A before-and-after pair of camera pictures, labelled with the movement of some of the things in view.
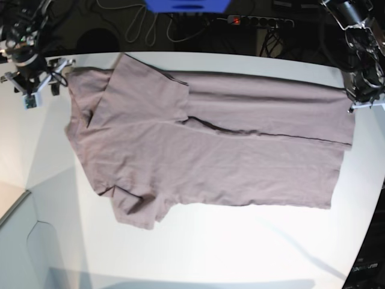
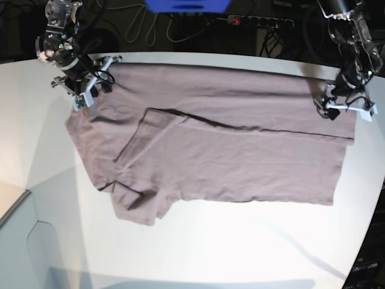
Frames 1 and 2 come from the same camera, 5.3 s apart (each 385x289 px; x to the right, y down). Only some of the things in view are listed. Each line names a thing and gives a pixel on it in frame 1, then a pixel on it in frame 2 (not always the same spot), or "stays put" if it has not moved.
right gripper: (364, 96) to (360, 102)
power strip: (260, 21) stays put
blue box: (188, 6) stays put
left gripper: (30, 79) to (81, 88)
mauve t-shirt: (151, 139) stays put
